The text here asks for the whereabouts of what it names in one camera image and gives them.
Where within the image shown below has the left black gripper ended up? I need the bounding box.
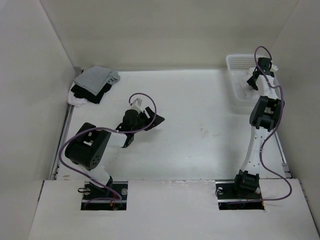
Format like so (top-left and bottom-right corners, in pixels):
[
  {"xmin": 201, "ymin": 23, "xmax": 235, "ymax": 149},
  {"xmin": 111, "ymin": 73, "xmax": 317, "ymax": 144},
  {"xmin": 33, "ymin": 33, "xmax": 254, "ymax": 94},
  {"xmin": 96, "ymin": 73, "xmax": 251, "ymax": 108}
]
[{"xmin": 131, "ymin": 107, "xmax": 164, "ymax": 135}]

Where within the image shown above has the white tank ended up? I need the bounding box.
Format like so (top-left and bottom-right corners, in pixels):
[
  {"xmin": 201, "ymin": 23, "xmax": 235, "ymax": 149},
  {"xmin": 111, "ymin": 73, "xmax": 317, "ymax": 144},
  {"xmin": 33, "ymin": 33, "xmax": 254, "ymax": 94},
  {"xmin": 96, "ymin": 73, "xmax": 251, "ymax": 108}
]
[
  {"xmin": 238, "ymin": 67, "xmax": 259, "ymax": 101},
  {"xmin": 67, "ymin": 91, "xmax": 88, "ymax": 108}
]

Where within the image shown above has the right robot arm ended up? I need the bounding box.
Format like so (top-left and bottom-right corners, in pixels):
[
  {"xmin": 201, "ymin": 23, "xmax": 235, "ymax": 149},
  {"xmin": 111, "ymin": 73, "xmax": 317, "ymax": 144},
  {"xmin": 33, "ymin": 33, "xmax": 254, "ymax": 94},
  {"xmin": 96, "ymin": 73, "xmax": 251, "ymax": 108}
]
[{"xmin": 231, "ymin": 57, "xmax": 284, "ymax": 198}]

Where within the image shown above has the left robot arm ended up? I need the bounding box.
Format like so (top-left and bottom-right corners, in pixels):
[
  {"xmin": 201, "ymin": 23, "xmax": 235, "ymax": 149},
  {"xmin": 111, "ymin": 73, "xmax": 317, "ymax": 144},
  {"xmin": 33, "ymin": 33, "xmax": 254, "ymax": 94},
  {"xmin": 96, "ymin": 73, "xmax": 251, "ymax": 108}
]
[{"xmin": 64, "ymin": 107, "xmax": 165, "ymax": 200}]

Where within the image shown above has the folded grey tank top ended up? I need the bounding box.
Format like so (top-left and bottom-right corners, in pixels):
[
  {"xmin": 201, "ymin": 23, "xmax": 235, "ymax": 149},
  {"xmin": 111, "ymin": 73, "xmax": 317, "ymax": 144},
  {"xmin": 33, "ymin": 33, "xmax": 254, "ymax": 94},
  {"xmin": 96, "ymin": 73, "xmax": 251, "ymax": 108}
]
[{"xmin": 74, "ymin": 66, "xmax": 121, "ymax": 95}]

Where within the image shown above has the folded black tank top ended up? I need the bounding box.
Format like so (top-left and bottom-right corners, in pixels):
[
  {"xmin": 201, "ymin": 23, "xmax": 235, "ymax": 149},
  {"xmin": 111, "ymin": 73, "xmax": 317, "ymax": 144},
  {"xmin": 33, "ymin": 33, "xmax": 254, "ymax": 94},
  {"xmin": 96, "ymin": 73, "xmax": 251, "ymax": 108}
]
[{"xmin": 71, "ymin": 83, "xmax": 112, "ymax": 104}]

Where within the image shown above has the folded white tank top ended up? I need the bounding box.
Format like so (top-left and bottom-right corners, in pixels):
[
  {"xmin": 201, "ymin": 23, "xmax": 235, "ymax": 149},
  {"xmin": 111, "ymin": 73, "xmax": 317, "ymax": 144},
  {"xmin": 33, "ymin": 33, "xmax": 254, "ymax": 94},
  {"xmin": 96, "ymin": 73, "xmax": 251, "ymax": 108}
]
[{"xmin": 67, "ymin": 91, "xmax": 88, "ymax": 108}]

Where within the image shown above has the white plastic basket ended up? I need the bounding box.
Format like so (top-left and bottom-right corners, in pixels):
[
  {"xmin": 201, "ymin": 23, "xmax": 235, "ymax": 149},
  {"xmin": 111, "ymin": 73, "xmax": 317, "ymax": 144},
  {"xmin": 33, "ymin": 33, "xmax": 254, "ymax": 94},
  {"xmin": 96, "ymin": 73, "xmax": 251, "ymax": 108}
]
[{"xmin": 225, "ymin": 53, "xmax": 278, "ymax": 106}]

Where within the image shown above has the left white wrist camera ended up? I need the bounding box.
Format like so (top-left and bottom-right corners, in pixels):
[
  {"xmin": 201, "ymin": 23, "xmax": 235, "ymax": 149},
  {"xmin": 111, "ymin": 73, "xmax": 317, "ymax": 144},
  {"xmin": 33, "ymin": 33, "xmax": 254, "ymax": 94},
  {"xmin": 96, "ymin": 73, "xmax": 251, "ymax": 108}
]
[{"xmin": 130, "ymin": 98, "xmax": 144, "ymax": 113}]

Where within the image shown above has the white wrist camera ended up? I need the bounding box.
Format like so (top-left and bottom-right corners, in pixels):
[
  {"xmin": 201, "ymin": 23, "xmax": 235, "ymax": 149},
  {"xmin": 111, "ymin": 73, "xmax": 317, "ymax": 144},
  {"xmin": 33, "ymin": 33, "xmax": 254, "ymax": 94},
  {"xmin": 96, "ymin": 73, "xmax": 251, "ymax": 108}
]
[
  {"xmin": 270, "ymin": 64, "xmax": 279, "ymax": 73},
  {"xmin": 130, "ymin": 98, "xmax": 144, "ymax": 113}
]

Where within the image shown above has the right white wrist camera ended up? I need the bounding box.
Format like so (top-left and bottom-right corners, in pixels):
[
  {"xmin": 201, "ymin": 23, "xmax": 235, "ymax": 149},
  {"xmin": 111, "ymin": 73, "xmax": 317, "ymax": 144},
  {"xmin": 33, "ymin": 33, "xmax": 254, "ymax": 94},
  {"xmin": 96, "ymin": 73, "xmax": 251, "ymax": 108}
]
[{"xmin": 270, "ymin": 64, "xmax": 279, "ymax": 73}]

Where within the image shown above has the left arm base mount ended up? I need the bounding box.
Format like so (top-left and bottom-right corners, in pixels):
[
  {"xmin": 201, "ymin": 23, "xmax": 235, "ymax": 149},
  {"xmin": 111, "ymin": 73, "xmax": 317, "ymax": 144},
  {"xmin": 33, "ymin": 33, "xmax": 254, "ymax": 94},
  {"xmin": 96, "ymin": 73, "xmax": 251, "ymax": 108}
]
[{"xmin": 77, "ymin": 181, "xmax": 129, "ymax": 211}]

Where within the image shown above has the metal table edge rail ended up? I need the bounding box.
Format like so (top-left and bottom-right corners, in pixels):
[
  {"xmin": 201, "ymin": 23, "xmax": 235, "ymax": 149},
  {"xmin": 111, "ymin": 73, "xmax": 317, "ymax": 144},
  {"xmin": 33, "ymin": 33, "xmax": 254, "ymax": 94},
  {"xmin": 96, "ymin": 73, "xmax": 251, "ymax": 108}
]
[{"xmin": 49, "ymin": 66, "xmax": 85, "ymax": 181}]

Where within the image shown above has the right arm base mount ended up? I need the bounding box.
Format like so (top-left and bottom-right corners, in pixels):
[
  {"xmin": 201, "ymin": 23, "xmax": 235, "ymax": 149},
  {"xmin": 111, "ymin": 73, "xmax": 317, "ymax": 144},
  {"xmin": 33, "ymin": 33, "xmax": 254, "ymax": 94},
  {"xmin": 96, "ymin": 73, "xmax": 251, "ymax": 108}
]
[{"xmin": 215, "ymin": 181, "xmax": 265, "ymax": 210}]

